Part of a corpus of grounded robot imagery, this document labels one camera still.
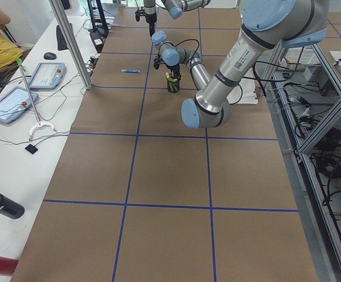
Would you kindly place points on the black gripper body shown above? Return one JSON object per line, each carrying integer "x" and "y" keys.
{"x": 174, "y": 70}
{"x": 151, "y": 18}

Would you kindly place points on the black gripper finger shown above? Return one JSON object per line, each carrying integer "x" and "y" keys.
{"x": 151, "y": 29}

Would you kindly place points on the blue marker pen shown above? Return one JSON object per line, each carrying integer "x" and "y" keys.
{"x": 133, "y": 71}

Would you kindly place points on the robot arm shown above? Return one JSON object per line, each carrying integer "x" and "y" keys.
{"x": 175, "y": 8}
{"x": 264, "y": 25}

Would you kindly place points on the yellow marker pen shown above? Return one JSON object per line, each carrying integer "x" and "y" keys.
{"x": 168, "y": 77}

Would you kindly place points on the black mesh pen cup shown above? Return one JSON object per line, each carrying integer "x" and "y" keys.
{"x": 173, "y": 85}

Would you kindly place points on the black monitor stand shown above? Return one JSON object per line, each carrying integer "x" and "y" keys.
{"x": 98, "y": 34}

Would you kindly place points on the black keyboard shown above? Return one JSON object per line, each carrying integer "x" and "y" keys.
{"x": 61, "y": 41}

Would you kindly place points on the black computer mouse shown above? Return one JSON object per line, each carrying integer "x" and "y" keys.
{"x": 49, "y": 56}

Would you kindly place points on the far teach pendant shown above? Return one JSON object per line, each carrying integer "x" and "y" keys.
{"x": 47, "y": 75}

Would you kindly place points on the teach pendant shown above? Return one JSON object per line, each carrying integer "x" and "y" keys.
{"x": 47, "y": 75}
{"x": 14, "y": 104}

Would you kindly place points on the white paper notebook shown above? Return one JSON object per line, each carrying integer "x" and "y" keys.
{"x": 305, "y": 56}

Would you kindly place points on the brown paper table cover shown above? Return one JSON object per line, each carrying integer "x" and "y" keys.
{"x": 137, "y": 196}

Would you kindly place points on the near teach pendant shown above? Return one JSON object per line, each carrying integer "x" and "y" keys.
{"x": 14, "y": 104}

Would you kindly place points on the small black square pad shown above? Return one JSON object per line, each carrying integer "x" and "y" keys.
{"x": 32, "y": 149}

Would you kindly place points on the black thermos bottle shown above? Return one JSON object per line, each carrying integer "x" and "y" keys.
{"x": 10, "y": 208}

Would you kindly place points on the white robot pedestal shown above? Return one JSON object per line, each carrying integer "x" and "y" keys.
{"x": 244, "y": 94}

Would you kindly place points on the aluminium frame post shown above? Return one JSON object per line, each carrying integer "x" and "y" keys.
{"x": 64, "y": 24}

